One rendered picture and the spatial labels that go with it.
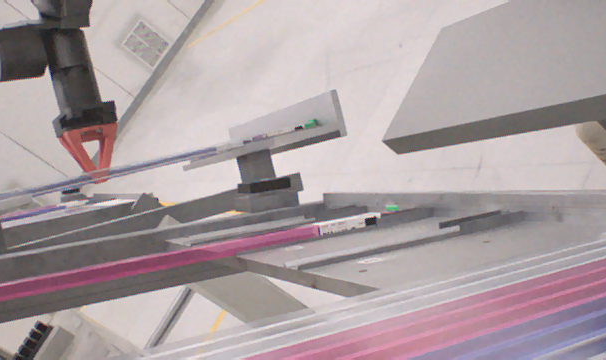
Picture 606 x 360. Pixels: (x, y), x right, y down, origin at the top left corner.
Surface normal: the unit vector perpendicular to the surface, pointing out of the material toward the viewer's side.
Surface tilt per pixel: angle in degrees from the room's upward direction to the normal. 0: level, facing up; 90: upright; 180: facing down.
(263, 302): 90
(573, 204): 42
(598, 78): 0
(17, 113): 90
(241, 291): 90
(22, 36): 113
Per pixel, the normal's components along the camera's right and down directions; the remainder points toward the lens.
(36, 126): 0.46, -0.01
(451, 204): -0.88, 0.14
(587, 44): -0.73, -0.57
